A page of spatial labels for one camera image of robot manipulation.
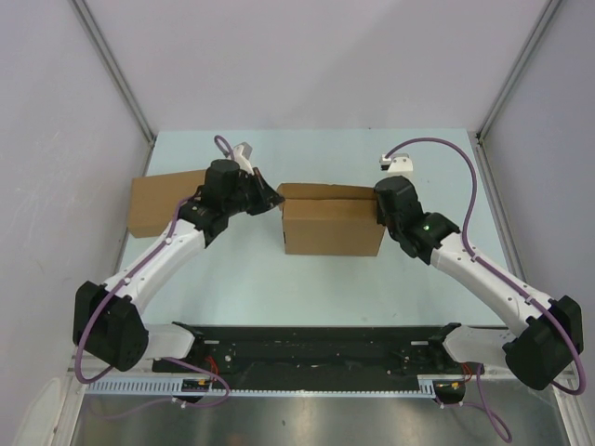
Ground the brown cardboard box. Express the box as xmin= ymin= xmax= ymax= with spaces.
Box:
xmin=277 ymin=183 xmax=385 ymax=256
xmin=127 ymin=170 xmax=205 ymax=238

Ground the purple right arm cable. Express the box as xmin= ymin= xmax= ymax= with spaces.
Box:
xmin=385 ymin=137 xmax=586 ymax=442

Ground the left aluminium corner post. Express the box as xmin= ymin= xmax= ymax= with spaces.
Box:
xmin=68 ymin=0 xmax=156 ymax=149

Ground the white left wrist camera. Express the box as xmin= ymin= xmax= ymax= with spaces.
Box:
xmin=232 ymin=142 xmax=254 ymax=175

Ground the right aluminium corner post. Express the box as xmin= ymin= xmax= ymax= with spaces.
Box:
xmin=476 ymin=0 xmax=563 ymax=140

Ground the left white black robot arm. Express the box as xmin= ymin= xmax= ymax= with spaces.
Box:
xmin=73 ymin=159 xmax=284 ymax=372

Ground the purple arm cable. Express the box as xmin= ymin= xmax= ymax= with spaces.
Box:
xmin=73 ymin=135 xmax=233 ymax=419
xmin=385 ymin=137 xmax=586 ymax=442

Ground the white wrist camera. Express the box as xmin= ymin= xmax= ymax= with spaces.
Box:
xmin=232 ymin=142 xmax=254 ymax=175
xmin=379 ymin=152 xmax=414 ymax=177

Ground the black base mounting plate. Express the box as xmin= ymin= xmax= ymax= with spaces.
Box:
xmin=177 ymin=322 xmax=461 ymax=374

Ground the grey slotted cable duct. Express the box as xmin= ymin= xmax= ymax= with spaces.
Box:
xmin=87 ymin=374 xmax=467 ymax=397

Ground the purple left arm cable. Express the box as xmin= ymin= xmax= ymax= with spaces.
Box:
xmin=73 ymin=135 xmax=233 ymax=419

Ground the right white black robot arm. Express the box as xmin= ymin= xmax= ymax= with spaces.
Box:
xmin=374 ymin=176 xmax=584 ymax=390

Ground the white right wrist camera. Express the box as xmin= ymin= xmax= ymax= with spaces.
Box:
xmin=379 ymin=152 xmax=414 ymax=177

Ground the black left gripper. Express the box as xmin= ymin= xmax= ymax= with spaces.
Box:
xmin=224 ymin=167 xmax=285 ymax=217

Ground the aluminium corner post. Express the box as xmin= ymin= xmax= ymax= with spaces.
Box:
xmin=68 ymin=0 xmax=156 ymax=149
xmin=476 ymin=0 xmax=563 ymax=140

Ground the folded brown cardboard box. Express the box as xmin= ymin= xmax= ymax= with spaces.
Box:
xmin=127 ymin=170 xmax=205 ymax=238

